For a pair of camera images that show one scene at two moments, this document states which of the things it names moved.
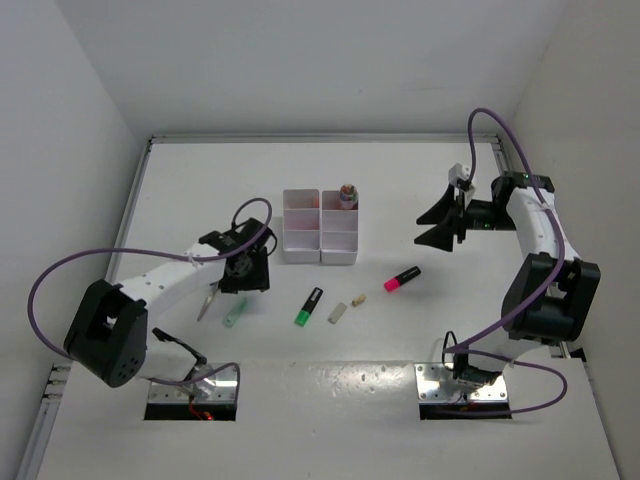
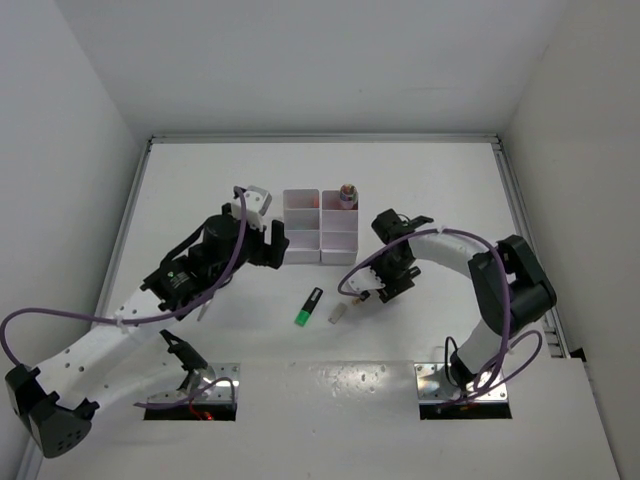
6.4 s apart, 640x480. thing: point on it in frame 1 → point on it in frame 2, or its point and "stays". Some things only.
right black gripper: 444,212 → 391,289
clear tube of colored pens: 348,195 stays
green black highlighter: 310,304 stays
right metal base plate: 434,382 stays
